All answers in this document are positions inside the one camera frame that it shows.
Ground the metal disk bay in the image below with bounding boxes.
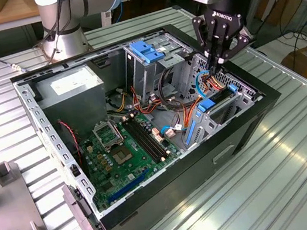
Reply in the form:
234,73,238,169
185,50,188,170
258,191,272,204
167,43,272,151

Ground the orange power wire black plug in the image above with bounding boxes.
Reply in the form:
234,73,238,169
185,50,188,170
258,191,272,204
174,62,234,130

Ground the black RAM slot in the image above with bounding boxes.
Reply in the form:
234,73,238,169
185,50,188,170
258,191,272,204
122,116,163,168
129,113,169,162

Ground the thin blue board wire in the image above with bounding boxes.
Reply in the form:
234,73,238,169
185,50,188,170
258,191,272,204
160,121,189,136

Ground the yellow black wire bundle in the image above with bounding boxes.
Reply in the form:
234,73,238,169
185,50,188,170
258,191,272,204
112,92,129,113

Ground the red orange wire bundle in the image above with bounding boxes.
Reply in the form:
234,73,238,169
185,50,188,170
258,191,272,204
129,79,173,118

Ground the metal socket cover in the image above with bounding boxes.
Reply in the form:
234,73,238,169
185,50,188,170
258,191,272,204
91,117,126,154

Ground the white plug connector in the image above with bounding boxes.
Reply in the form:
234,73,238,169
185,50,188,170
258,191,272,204
163,127,176,140

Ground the grey case bezel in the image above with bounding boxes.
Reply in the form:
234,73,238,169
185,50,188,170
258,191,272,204
60,178,106,230

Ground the CPU socket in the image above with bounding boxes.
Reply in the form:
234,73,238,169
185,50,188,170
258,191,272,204
110,144,135,168

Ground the metal drive cage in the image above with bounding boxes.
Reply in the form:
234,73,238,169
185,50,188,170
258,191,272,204
118,28,202,108

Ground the blue plastic drive latch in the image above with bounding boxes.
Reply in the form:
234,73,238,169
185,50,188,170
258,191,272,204
129,36,166,67

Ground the green motherboard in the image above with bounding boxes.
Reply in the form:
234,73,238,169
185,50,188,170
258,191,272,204
76,107,191,213

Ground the black PC case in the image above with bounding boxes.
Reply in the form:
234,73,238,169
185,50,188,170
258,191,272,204
5,7,306,230

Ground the blue data wire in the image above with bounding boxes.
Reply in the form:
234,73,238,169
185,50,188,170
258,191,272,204
194,68,217,99

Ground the grey power supply unit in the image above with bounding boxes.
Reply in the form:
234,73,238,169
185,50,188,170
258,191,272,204
32,61,114,144

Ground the black cable metal connector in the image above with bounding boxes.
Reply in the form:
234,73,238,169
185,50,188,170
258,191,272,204
0,0,80,77

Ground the blue expansion slot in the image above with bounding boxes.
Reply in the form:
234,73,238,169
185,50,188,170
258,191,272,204
103,168,153,204

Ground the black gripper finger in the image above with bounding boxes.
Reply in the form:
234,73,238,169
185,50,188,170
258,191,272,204
207,14,255,74
190,12,226,75

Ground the black case fan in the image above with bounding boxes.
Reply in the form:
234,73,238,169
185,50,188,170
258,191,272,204
56,116,90,178

